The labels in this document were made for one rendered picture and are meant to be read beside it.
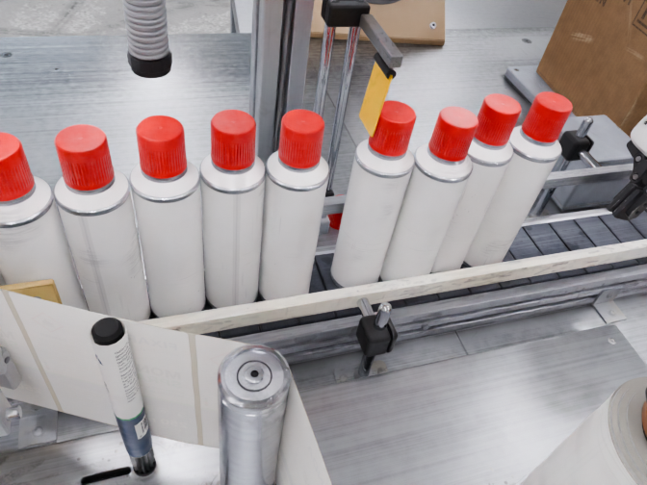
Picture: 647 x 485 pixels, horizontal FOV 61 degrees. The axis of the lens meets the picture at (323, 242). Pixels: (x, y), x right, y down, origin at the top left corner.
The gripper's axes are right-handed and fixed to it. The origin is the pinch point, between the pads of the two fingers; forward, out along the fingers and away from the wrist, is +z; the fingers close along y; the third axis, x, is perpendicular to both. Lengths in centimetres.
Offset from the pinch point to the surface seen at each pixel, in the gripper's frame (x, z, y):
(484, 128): -26.8, -3.2, 0.1
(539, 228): -4.7, 8.4, -3.3
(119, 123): -48, 30, -38
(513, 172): -20.9, -0.3, 0.9
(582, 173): -5.5, 0.0, -3.6
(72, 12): -40, 115, -255
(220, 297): -43.0, 19.8, 1.6
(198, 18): 16, 95, -246
